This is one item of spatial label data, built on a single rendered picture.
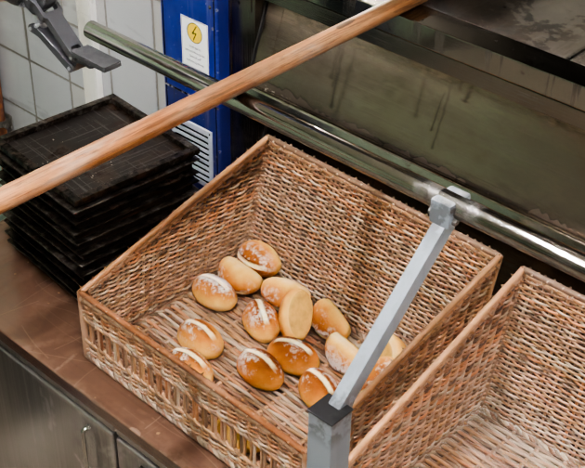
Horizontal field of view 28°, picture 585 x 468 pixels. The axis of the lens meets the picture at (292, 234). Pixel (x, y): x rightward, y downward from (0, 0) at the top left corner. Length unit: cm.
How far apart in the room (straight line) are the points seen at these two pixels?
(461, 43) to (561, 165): 25
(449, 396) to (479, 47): 55
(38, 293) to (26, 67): 75
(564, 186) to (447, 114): 24
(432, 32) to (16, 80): 132
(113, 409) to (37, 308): 32
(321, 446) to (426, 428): 41
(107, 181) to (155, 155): 12
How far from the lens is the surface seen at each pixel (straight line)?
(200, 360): 203
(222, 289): 218
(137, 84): 253
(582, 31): 194
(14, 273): 236
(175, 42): 232
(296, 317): 211
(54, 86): 280
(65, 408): 218
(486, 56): 185
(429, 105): 197
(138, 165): 219
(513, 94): 184
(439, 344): 191
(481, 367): 196
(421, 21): 192
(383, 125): 202
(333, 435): 149
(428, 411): 187
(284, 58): 173
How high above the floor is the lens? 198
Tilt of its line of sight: 35 degrees down
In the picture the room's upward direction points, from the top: 1 degrees clockwise
